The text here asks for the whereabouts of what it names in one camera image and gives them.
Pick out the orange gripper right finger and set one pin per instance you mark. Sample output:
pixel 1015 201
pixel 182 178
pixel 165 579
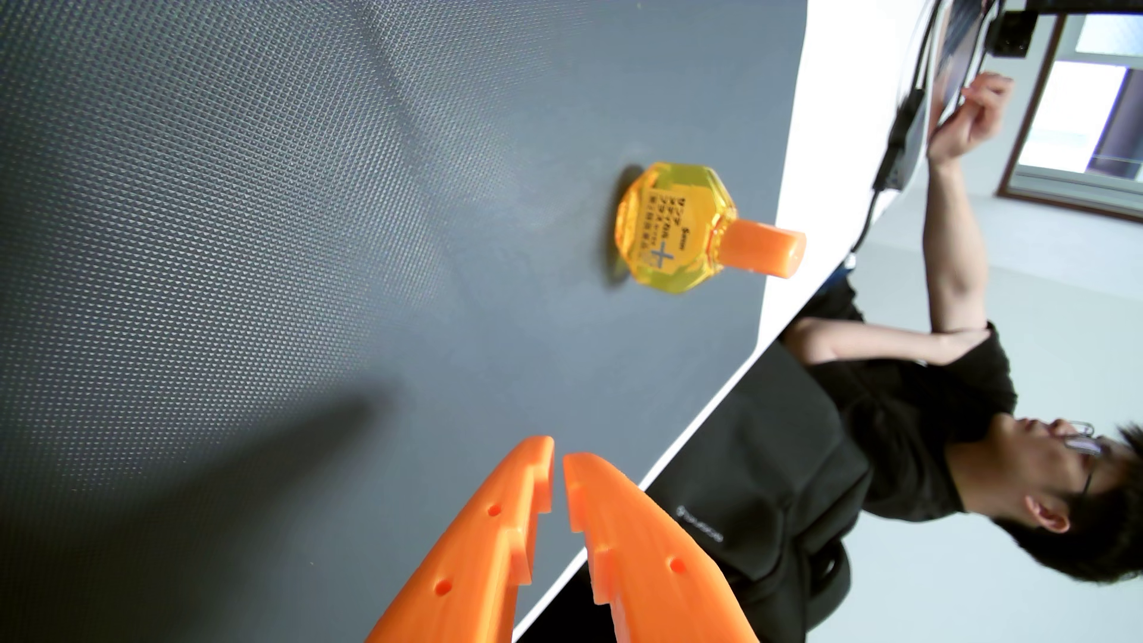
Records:
pixel 647 563

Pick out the black backpack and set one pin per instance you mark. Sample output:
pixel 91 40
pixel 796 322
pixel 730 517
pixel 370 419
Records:
pixel 768 518

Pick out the brown framed window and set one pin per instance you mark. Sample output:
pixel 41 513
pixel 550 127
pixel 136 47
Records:
pixel 1076 107

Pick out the person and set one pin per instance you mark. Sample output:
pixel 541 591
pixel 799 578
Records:
pixel 982 375

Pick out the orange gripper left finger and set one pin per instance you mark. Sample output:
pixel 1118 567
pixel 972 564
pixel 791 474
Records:
pixel 473 554

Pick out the dark grey textured mat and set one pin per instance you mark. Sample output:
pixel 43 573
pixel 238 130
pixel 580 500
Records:
pixel 357 268

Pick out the yellow eyedrops bottle orange cap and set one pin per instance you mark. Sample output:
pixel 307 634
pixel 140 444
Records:
pixel 683 228

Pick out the black box device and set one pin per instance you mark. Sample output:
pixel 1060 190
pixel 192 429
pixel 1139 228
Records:
pixel 1012 34

